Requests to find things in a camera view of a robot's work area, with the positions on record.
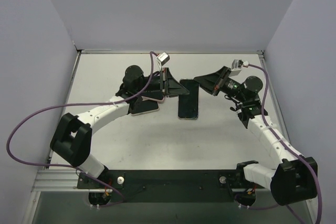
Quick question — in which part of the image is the clear phone case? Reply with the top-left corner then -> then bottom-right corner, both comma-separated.
177,78 -> 200,121

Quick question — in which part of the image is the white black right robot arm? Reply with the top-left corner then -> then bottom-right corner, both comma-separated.
194,67 -> 318,206

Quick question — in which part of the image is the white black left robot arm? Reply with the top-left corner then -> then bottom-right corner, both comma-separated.
50,65 -> 189,188

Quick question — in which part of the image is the phone in pink case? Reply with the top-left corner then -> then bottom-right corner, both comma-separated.
141,91 -> 165,103

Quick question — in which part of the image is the phone in beige case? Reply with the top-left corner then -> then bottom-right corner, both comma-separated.
130,100 -> 159,116

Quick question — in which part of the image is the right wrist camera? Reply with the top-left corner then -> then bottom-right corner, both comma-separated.
230,59 -> 249,77

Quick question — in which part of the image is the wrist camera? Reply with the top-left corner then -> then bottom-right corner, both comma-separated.
230,59 -> 249,77
156,52 -> 170,66

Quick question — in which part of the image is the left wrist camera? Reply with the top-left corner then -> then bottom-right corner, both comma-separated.
156,52 -> 170,66

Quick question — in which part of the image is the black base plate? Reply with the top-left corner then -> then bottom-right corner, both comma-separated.
77,169 -> 260,204

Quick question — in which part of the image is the aluminium front rail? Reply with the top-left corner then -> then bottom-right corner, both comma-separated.
31,169 -> 87,193

